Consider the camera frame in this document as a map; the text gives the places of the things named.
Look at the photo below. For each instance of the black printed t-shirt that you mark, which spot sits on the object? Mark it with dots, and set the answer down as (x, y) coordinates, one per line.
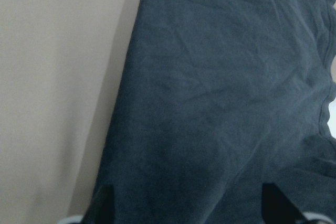
(218, 97)

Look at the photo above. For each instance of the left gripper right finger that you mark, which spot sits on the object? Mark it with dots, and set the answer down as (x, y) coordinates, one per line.
(277, 208)

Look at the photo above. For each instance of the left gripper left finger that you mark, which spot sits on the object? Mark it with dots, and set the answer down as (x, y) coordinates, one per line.
(100, 211)

